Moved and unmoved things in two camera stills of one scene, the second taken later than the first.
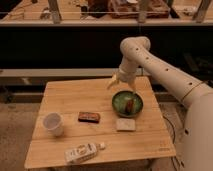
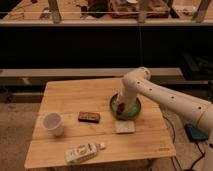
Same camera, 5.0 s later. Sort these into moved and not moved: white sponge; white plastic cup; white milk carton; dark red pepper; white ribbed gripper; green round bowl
Moved: white ribbed gripper; dark red pepper
Not moved: white milk carton; white sponge; white plastic cup; green round bowl
